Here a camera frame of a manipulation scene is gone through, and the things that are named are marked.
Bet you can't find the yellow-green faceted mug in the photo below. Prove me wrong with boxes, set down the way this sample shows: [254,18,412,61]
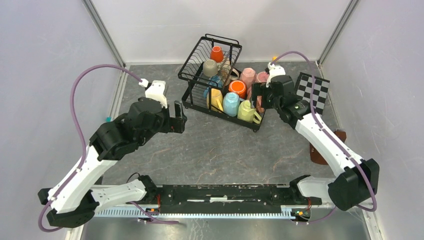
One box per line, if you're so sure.
[237,100,262,124]

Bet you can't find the light blue faceted mug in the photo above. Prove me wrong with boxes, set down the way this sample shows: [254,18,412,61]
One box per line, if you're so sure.
[223,92,240,117]

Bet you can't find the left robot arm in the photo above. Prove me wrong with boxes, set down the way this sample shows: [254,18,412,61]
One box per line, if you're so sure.
[38,97,187,232]

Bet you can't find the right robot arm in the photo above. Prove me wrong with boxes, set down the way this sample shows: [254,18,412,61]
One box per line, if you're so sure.
[251,75,380,212]

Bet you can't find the orange cup lower rack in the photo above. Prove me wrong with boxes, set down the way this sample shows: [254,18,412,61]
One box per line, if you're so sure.
[228,80,247,99]

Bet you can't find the orange cup rack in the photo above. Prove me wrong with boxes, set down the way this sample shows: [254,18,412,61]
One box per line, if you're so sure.
[228,80,247,99]
[209,45,224,63]

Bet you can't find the orange cup top rack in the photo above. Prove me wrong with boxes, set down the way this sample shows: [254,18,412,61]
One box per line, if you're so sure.
[209,45,224,63]

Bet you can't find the pink speckled mug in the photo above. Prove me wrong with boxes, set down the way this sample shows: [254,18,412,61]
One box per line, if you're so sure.
[255,71,269,83]

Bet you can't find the pink faceted mug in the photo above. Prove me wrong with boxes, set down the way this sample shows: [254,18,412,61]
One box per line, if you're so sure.
[240,67,256,89]

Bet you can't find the white patterned mug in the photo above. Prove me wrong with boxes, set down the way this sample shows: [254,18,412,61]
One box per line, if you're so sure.
[219,59,240,87]

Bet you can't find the yellow mug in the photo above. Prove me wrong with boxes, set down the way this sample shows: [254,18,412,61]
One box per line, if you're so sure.
[206,88,224,113]

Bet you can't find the checkerboard calibration board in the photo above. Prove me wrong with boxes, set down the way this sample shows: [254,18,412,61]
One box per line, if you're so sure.
[295,72,330,116]

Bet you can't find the blue ribbed mug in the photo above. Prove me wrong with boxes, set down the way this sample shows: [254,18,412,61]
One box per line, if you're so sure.
[203,75,224,98]

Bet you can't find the beige grey mug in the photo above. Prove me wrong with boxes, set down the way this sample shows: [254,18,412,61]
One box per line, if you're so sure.
[202,59,221,77]

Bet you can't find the brown wooden stand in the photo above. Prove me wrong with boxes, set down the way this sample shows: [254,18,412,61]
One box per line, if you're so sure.
[309,128,347,166]

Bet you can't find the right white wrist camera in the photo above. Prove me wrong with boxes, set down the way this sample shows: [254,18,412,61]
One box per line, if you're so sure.
[266,62,286,88]

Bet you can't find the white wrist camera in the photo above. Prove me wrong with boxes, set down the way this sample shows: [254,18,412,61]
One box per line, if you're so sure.
[266,62,286,88]
[145,80,168,109]

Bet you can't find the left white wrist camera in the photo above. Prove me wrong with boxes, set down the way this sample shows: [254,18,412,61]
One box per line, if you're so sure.
[145,80,168,109]

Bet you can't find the black wire dish rack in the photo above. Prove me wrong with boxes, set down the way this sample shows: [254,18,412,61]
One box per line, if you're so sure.
[177,33,262,132]

